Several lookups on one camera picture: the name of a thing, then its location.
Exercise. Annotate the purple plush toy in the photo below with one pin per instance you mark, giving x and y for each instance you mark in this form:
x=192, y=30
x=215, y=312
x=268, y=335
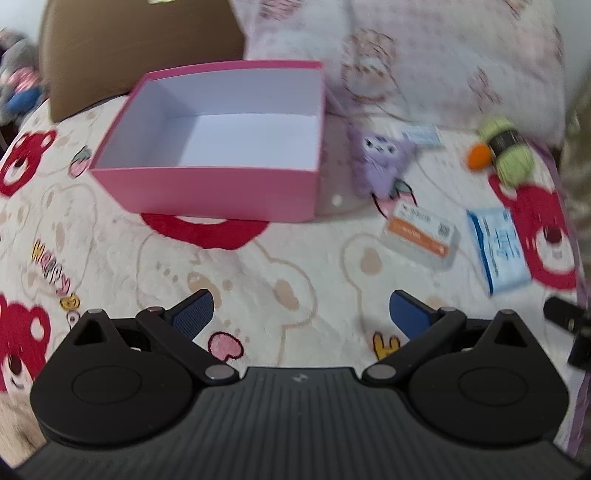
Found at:
x=378, y=157

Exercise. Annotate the brown pillow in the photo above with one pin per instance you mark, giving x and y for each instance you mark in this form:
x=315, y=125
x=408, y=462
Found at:
x=115, y=46

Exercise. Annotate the pink cardboard box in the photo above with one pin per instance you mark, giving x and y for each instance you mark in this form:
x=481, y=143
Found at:
x=207, y=194

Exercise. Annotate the pink checked pillow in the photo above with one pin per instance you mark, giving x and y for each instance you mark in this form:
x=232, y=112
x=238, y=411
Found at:
x=438, y=55

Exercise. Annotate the blue white tissue packet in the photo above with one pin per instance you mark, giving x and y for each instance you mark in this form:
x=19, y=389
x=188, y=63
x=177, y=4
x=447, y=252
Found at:
x=501, y=249

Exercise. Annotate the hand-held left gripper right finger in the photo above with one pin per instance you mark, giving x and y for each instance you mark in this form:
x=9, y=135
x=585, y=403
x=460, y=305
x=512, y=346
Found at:
x=406, y=314

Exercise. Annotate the small white blue box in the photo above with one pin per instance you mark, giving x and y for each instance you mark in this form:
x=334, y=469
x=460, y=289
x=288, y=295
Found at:
x=422, y=134

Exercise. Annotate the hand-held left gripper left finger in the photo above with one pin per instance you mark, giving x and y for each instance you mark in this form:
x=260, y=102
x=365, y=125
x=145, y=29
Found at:
x=194, y=314

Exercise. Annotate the orange ball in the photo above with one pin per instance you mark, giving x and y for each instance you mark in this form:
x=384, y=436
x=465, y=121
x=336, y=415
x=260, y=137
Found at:
x=479, y=157

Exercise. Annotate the grey plush toy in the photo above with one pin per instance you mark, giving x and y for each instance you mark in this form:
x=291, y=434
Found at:
x=18, y=78

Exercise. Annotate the green yarn skein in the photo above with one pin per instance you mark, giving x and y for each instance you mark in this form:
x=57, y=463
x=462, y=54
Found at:
x=517, y=166

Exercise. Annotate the orange white medicine box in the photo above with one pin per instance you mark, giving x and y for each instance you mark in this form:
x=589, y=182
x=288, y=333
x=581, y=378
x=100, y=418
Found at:
x=420, y=230

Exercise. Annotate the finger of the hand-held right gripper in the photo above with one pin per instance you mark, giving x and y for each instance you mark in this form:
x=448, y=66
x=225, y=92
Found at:
x=581, y=351
x=565, y=313

